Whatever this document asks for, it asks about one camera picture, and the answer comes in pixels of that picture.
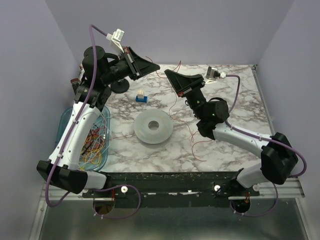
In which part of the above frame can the long red wire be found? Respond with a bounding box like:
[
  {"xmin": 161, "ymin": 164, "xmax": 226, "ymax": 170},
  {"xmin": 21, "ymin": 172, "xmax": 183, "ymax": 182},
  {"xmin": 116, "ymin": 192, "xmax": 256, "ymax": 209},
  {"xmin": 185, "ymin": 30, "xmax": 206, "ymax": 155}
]
[{"xmin": 154, "ymin": 59, "xmax": 216, "ymax": 163}]

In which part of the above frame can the white perforated cable spool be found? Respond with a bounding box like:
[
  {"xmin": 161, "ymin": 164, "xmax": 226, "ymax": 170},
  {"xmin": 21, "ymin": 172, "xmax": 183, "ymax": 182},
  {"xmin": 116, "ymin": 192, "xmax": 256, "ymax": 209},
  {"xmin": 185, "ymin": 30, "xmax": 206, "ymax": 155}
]
[{"xmin": 133, "ymin": 109, "xmax": 174, "ymax": 145}]

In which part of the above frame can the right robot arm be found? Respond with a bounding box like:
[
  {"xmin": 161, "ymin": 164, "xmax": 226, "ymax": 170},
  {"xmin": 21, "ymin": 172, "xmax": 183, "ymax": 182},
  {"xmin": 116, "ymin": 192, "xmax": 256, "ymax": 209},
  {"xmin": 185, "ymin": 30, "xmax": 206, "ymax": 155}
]
[{"xmin": 164, "ymin": 69, "xmax": 298, "ymax": 196}]

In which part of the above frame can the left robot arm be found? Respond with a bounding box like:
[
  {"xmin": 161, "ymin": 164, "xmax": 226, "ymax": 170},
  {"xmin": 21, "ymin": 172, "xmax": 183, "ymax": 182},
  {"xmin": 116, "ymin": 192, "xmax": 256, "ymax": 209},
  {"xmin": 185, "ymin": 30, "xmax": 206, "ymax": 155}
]
[{"xmin": 36, "ymin": 46, "xmax": 160, "ymax": 194}]

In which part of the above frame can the black stand of grey microphone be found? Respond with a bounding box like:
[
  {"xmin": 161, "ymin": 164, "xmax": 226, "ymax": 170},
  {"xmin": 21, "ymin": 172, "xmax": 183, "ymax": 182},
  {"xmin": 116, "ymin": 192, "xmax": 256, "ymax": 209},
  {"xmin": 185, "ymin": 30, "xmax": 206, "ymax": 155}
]
[{"xmin": 110, "ymin": 78, "xmax": 130, "ymax": 94}]

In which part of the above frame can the beige dice block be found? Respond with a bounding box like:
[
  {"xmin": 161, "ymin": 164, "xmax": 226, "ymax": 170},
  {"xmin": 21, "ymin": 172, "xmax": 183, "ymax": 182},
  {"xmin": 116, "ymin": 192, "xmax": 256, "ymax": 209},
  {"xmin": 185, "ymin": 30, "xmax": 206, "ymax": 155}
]
[{"xmin": 137, "ymin": 89, "xmax": 145, "ymax": 99}]

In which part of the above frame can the blue toy brick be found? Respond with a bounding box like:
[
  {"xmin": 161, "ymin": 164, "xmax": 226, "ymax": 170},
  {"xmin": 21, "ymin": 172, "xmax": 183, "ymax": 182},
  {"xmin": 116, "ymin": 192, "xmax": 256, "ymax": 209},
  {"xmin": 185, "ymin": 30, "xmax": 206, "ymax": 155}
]
[{"xmin": 135, "ymin": 95, "xmax": 148, "ymax": 103}]

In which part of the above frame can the brown wooden metronome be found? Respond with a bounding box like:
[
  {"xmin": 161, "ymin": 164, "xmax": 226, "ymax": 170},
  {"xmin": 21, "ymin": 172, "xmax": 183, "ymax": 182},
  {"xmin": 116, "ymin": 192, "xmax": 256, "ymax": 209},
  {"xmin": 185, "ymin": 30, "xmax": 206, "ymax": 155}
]
[{"xmin": 70, "ymin": 78, "xmax": 81, "ymax": 95}]

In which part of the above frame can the teal transparent plastic tray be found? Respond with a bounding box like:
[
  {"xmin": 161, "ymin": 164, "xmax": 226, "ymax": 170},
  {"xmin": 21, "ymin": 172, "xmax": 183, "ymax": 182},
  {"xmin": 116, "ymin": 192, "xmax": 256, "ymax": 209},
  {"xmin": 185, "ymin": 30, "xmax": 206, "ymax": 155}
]
[{"xmin": 55, "ymin": 104, "xmax": 112, "ymax": 173}]

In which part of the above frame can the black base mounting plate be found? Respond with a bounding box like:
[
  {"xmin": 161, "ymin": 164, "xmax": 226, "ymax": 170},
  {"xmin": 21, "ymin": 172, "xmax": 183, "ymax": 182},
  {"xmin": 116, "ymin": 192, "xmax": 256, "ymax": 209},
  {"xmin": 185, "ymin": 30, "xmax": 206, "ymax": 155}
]
[{"xmin": 51, "ymin": 171, "xmax": 287, "ymax": 209}]

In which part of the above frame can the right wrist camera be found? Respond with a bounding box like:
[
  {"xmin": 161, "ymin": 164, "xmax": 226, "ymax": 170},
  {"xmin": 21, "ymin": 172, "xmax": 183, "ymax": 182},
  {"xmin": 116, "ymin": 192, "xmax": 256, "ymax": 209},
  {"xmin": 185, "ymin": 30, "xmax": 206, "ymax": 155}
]
[{"xmin": 205, "ymin": 66, "xmax": 226, "ymax": 85}]

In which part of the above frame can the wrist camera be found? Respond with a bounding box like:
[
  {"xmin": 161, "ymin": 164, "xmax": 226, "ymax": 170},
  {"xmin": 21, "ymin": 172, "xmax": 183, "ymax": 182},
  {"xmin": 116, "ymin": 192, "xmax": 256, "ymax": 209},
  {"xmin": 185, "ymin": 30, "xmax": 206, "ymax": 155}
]
[
  {"xmin": 205, "ymin": 66, "xmax": 226, "ymax": 85},
  {"xmin": 105, "ymin": 28, "xmax": 125, "ymax": 52}
]

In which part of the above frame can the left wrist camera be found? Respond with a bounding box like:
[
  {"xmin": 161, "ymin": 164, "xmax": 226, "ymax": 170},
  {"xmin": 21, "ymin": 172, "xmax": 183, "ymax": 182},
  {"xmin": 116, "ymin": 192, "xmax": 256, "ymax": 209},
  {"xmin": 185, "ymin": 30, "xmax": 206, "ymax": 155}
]
[{"xmin": 105, "ymin": 28, "xmax": 125, "ymax": 52}]

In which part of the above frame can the white wire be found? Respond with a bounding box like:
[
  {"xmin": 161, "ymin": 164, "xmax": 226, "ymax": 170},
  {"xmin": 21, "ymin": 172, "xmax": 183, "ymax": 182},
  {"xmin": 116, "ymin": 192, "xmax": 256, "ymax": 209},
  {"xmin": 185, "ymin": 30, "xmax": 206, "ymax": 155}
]
[{"xmin": 97, "ymin": 109, "xmax": 111, "ymax": 141}]

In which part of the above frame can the yellow wire in tray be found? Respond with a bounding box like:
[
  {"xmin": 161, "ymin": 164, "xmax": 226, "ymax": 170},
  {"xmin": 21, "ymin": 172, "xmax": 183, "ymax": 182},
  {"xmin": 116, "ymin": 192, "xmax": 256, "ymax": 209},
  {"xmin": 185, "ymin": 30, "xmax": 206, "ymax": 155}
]
[{"xmin": 78, "ymin": 142, "xmax": 103, "ymax": 171}]

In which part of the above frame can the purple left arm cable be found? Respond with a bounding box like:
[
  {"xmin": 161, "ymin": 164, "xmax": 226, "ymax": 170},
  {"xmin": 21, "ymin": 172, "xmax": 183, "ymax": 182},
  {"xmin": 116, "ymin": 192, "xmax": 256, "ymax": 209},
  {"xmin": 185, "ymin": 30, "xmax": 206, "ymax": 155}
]
[{"xmin": 44, "ymin": 24, "xmax": 142, "ymax": 221}]

